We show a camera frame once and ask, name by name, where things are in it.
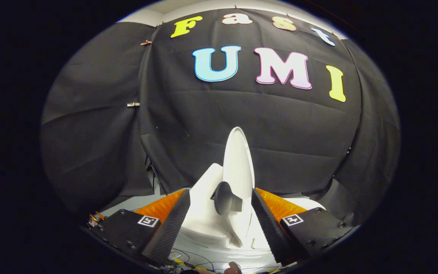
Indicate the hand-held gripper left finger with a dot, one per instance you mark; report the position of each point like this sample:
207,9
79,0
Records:
171,228

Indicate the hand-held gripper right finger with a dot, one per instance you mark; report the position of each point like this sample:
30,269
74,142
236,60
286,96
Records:
268,228

